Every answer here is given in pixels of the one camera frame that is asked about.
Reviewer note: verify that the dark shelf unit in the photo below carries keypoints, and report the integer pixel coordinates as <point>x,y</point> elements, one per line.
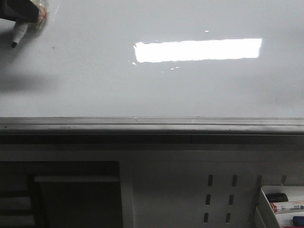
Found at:
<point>60,194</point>

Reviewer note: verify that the white slotted cabinet panel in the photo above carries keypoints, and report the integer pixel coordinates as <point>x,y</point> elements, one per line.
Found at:
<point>182,185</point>

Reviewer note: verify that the blue capped marker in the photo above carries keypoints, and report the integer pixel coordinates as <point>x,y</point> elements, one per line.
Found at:
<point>298,221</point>

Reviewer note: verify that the large white whiteboard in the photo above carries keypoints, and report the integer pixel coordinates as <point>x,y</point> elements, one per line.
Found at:
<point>157,65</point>

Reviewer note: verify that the white taped whiteboard marker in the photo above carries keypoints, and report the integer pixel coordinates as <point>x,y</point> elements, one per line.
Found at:
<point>39,15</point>

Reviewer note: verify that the black marker cap in tray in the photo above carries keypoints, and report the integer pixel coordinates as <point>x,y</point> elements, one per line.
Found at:
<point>277,197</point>

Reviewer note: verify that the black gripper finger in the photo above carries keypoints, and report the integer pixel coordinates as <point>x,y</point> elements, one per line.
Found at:
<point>14,10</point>

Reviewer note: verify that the red capped white marker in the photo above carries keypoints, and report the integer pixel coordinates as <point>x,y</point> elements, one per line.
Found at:
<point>287,207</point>

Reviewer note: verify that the white marker storage tray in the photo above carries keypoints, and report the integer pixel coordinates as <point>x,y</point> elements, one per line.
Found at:
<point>264,215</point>

